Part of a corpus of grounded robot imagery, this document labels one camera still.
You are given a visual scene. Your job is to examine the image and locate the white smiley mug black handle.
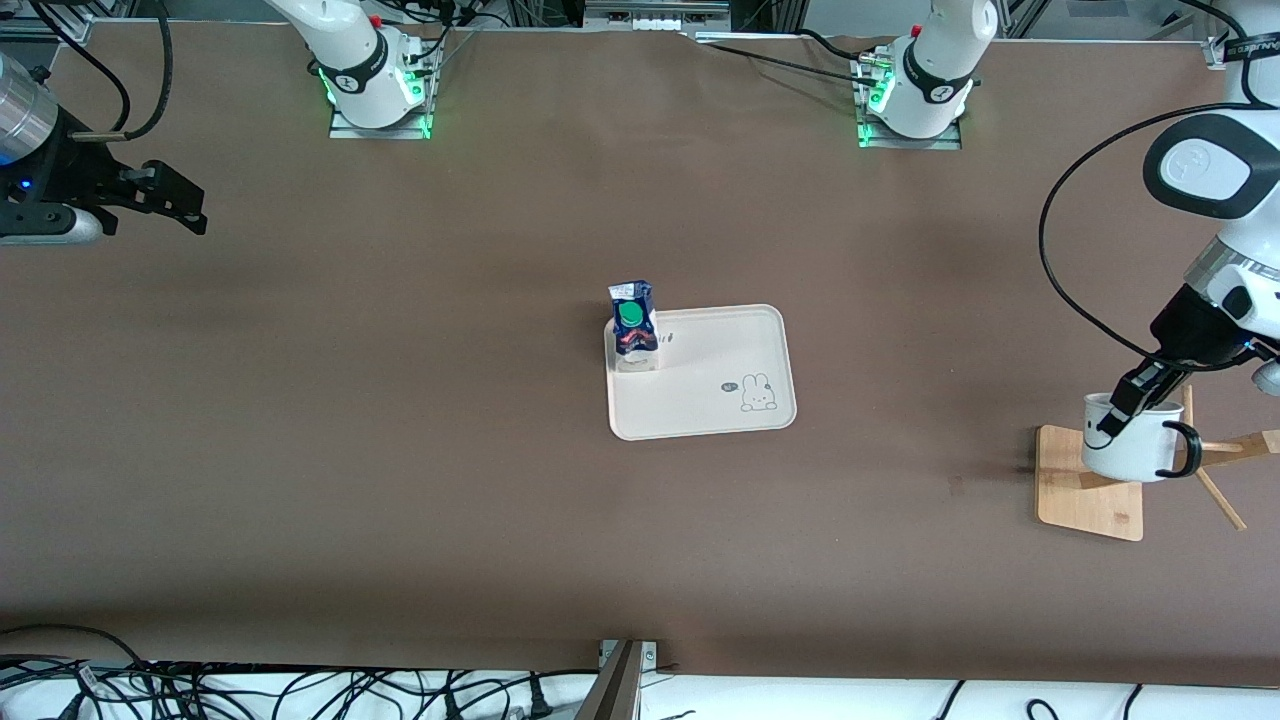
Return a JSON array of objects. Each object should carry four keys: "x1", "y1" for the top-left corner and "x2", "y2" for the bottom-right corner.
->
[{"x1": 1082, "y1": 393, "x2": 1202, "y2": 483}]

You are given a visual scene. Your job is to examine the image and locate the blue milk carton green cap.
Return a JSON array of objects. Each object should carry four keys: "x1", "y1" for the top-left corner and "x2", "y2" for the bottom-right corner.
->
[{"x1": 608, "y1": 280, "x2": 661, "y2": 374}]

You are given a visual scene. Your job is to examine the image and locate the cream rabbit print tray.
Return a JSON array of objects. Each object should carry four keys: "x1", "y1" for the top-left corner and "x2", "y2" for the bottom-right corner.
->
[{"x1": 603, "y1": 304, "x2": 798, "y2": 442}]

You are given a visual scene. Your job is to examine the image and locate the wooden mug stand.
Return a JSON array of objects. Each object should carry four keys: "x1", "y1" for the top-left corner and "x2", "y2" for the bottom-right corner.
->
[{"x1": 1035, "y1": 385, "x2": 1280, "y2": 542}]

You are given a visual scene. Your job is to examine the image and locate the brown table cover sheet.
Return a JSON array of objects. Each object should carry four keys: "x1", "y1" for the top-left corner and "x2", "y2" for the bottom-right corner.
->
[{"x1": 0, "y1": 20, "x2": 1280, "y2": 691}]

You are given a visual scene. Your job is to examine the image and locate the grey power strip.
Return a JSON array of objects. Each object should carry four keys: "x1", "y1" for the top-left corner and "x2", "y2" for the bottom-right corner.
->
[{"x1": 583, "y1": 0, "x2": 733, "y2": 36}]

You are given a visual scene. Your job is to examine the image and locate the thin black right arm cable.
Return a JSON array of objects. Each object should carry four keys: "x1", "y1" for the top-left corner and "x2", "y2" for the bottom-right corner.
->
[{"x1": 30, "y1": 0, "x2": 133, "y2": 141}]

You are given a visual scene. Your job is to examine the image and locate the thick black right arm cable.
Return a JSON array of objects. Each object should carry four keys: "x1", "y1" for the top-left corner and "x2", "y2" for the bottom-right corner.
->
[{"x1": 120, "y1": 0, "x2": 176, "y2": 141}]

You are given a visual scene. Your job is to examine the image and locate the aluminium frame rail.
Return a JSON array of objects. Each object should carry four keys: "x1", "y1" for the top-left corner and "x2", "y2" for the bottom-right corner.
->
[{"x1": 0, "y1": 0, "x2": 136, "y2": 41}]

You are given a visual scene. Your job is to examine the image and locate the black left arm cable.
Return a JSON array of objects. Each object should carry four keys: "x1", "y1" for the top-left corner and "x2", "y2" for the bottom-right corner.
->
[{"x1": 1038, "y1": 100, "x2": 1251, "y2": 373}]

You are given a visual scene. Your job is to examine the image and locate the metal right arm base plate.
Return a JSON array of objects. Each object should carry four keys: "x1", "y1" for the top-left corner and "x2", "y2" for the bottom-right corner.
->
[{"x1": 329, "y1": 98, "x2": 434, "y2": 140}]

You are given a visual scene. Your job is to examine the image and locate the aluminium frame corner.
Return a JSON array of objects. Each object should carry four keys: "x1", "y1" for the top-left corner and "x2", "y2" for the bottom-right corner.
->
[{"x1": 1205, "y1": 0, "x2": 1280, "y2": 116}]

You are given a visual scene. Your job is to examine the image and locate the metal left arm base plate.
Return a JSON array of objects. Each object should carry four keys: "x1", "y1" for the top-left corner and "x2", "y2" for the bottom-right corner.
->
[{"x1": 857, "y1": 58, "x2": 963, "y2": 151}]

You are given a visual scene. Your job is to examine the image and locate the black looped cable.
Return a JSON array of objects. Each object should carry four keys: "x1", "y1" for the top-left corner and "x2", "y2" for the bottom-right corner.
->
[{"x1": 0, "y1": 624, "x2": 151, "y2": 673}]

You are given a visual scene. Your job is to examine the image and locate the short black table cable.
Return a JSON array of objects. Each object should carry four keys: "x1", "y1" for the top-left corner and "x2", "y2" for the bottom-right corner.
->
[{"x1": 795, "y1": 28, "x2": 871, "y2": 63}]

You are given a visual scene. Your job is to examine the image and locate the long black table cable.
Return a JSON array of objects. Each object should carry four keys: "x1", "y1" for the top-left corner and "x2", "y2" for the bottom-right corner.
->
[{"x1": 690, "y1": 35, "x2": 881, "y2": 89}]

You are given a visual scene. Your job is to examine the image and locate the aluminium profile with bracket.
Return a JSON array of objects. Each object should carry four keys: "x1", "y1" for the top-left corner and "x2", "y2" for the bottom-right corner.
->
[{"x1": 575, "y1": 640, "x2": 659, "y2": 720}]

